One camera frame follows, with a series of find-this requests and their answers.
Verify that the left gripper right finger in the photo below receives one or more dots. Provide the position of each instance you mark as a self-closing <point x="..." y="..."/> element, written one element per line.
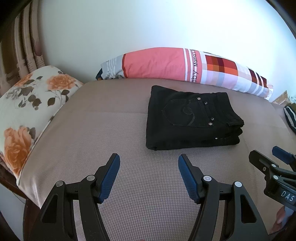
<point x="241" y="220"/>

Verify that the beige patterned curtain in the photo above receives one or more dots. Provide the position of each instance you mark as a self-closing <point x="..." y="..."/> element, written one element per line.
<point x="21" y="51"/>

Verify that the beige textured bed mattress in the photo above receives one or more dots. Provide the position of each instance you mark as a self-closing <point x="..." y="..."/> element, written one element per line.
<point x="148" y="200"/>

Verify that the person's right hand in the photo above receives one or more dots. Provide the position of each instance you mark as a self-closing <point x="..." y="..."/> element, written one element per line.
<point x="278" y="222"/>

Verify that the green white striped garment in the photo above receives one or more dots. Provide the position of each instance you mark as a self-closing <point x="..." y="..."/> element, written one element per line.
<point x="290" y="115"/>

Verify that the floral orange rose pillow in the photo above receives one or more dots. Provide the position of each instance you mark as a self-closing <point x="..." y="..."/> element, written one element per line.
<point x="26" y="110"/>

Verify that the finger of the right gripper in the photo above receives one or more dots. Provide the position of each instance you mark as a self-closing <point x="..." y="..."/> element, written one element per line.
<point x="283" y="155"/>
<point x="263" y="163"/>

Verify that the pink striped bolster pillow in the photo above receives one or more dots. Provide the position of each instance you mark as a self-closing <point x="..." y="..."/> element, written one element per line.
<point x="187" y="65"/>

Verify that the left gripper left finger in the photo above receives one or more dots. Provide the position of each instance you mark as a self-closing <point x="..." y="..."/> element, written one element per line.
<point x="55" y="220"/>

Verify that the black denim pants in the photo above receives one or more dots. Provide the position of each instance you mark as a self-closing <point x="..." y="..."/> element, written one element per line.
<point x="179" y="120"/>

